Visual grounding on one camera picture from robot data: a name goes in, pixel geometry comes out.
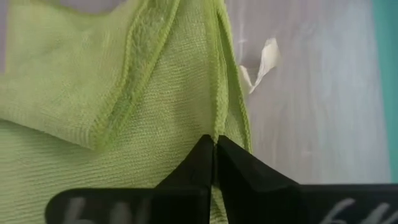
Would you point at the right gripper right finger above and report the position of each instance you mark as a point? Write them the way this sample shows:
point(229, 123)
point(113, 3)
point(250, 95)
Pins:
point(255, 196)

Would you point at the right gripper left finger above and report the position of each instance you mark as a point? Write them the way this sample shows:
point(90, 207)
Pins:
point(186, 193)

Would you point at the lime green microfiber towel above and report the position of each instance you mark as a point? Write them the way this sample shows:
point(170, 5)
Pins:
point(93, 93)

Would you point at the translucent teal plastic bin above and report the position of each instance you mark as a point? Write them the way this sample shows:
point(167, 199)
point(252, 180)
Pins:
point(388, 62)

